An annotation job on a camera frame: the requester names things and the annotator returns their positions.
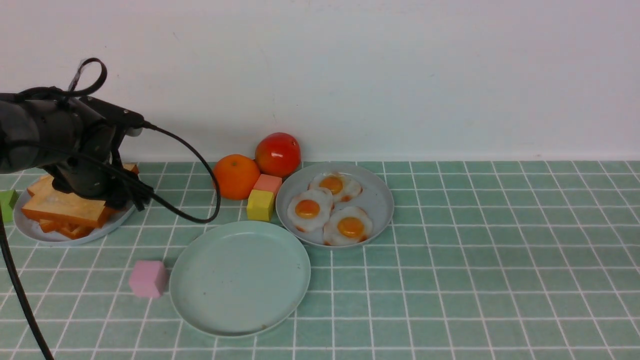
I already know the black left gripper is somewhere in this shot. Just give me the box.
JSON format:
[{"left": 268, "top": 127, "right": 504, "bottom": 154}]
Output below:
[{"left": 43, "top": 98, "right": 153, "bottom": 211}]

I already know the toast slice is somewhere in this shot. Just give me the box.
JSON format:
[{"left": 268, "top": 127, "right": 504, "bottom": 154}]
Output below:
[
  {"left": 20, "top": 174, "right": 130, "bottom": 229},
  {"left": 57, "top": 224, "right": 95, "bottom": 240},
  {"left": 38, "top": 219, "right": 78, "bottom": 233}
]

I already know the fried egg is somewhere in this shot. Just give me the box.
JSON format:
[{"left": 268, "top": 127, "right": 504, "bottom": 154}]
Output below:
[
  {"left": 286, "top": 187, "right": 334, "bottom": 233},
  {"left": 307, "top": 172, "right": 363, "bottom": 203},
  {"left": 322, "top": 206, "right": 374, "bottom": 246}
]

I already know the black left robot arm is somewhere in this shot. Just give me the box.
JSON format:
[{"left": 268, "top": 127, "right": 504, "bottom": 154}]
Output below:
[{"left": 0, "top": 93, "right": 153, "bottom": 211}]

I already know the grey bread plate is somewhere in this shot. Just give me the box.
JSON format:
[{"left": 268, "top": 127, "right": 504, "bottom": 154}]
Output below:
[{"left": 13, "top": 190, "right": 136, "bottom": 248}]

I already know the green wooden cube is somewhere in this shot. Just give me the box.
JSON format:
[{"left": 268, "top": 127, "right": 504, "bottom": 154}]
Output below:
[{"left": 0, "top": 189, "right": 19, "bottom": 224}]

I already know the pink wooden cube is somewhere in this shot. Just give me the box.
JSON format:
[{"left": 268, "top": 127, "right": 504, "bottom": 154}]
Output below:
[{"left": 128, "top": 260, "right": 169, "bottom": 299}]

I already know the orange fruit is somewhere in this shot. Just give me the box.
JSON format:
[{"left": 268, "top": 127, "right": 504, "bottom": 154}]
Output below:
[{"left": 212, "top": 153, "right": 261, "bottom": 201}]

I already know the salmon wooden cube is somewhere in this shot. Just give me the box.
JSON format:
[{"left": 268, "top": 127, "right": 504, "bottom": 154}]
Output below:
[{"left": 253, "top": 173, "right": 283, "bottom": 195}]

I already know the yellow wooden cube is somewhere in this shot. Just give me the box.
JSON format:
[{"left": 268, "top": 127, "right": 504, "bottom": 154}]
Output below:
[{"left": 246, "top": 189, "right": 275, "bottom": 223}]

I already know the red apple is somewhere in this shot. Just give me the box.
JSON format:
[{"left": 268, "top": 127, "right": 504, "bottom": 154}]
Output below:
[{"left": 254, "top": 132, "right": 302, "bottom": 178}]

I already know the light green empty plate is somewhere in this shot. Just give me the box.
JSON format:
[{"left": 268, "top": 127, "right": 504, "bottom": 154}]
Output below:
[{"left": 168, "top": 221, "right": 311, "bottom": 338}]

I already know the grey egg plate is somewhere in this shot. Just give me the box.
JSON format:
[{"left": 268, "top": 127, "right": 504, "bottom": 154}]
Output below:
[{"left": 275, "top": 162, "right": 394, "bottom": 249}]

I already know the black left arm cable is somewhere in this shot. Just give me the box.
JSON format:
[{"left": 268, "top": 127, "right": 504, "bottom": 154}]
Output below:
[{"left": 0, "top": 57, "right": 222, "bottom": 360}]

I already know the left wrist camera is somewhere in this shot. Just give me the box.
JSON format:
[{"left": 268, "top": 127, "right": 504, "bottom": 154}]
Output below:
[{"left": 78, "top": 96, "right": 145, "bottom": 137}]

